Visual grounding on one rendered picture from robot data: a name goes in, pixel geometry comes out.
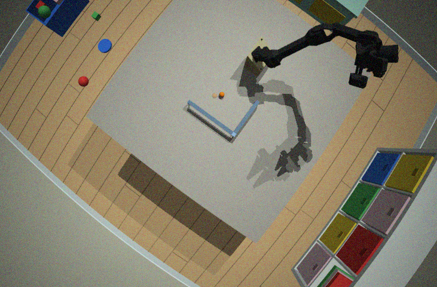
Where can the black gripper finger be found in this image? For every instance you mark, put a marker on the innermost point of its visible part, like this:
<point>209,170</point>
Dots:
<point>357,79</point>
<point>364,45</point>

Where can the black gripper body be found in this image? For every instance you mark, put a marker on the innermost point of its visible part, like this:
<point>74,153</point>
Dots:
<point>365,60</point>

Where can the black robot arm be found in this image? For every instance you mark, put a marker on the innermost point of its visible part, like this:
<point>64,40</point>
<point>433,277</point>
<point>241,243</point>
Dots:
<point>317,36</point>

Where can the light blue l-shaped low wall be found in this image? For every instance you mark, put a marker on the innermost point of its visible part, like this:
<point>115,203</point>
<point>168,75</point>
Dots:
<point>233,133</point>

